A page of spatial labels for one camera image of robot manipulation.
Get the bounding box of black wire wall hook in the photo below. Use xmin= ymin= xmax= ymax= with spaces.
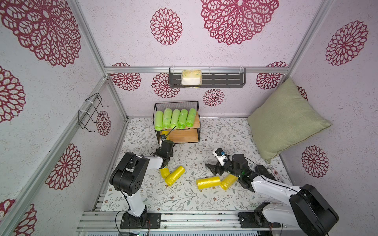
xmin=77 ymin=92 xmax=108 ymax=133

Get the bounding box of black wire wooden shelf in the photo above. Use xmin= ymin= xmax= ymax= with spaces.
xmin=153 ymin=101 xmax=201 ymax=144

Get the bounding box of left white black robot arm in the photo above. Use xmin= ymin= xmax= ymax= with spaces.
xmin=109 ymin=140 xmax=175 ymax=229

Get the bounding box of white sponge block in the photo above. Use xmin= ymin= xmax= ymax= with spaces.
xmin=181 ymin=70 xmax=202 ymax=86

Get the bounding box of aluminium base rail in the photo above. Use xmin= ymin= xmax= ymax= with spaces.
xmin=74 ymin=211 xmax=305 ymax=236

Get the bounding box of green trash bag roll top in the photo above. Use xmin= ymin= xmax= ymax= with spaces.
xmin=162 ymin=108 xmax=173 ymax=129

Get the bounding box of yellow trash bag roll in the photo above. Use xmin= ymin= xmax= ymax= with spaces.
xmin=196 ymin=176 xmax=221 ymax=190
xmin=220 ymin=174 xmax=238 ymax=191
xmin=159 ymin=130 xmax=169 ymax=141
xmin=160 ymin=168 xmax=170 ymax=179

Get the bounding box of red white striped packet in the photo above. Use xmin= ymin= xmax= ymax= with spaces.
xmin=267 ymin=166 xmax=285 ymax=184

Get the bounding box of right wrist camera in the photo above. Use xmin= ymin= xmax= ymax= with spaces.
xmin=213 ymin=148 xmax=229 ymax=167

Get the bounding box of grey wall metal rack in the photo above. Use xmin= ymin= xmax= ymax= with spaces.
xmin=169 ymin=67 xmax=246 ymax=89

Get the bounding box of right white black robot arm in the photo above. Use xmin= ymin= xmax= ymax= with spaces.
xmin=205 ymin=148 xmax=339 ymax=236

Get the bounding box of pale green trash bag roll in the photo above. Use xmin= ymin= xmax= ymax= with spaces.
xmin=170 ymin=109 xmax=181 ymax=129

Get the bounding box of green cushion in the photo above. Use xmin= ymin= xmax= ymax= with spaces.
xmin=248 ymin=79 xmax=332 ymax=163

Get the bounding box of yellow trash bag roll diagonal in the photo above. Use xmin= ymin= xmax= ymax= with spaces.
xmin=165 ymin=166 xmax=186 ymax=186

